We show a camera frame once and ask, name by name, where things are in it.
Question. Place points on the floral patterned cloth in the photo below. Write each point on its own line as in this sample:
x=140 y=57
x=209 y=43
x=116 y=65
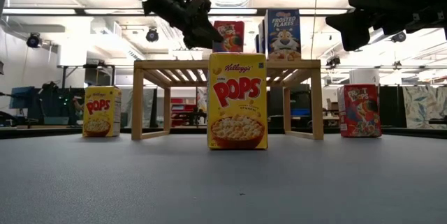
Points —
x=424 y=107

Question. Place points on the blue partition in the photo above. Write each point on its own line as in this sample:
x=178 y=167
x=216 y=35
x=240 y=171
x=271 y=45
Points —
x=21 y=98

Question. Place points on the blue Frosted Flakes cereal box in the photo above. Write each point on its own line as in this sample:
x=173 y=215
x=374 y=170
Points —
x=257 y=44
x=283 y=35
x=262 y=42

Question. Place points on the red Froot Loops cereal box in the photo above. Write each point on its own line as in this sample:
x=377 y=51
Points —
x=359 y=112
x=232 y=37

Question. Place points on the wooden slatted shelf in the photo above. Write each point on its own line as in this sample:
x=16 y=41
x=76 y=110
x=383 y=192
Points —
x=167 y=64

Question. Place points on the black panel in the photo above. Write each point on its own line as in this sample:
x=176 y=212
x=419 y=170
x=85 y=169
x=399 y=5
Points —
x=393 y=107

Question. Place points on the yellow Corn Pops cereal box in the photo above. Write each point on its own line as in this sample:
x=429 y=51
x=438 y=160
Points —
x=237 y=105
x=101 y=112

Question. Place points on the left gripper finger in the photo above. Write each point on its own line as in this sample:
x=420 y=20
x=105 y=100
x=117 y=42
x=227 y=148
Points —
x=200 y=33

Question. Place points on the black ceiling spotlight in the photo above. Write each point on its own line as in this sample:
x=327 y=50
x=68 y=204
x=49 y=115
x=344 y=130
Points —
x=398 y=37
x=152 y=35
x=34 y=40

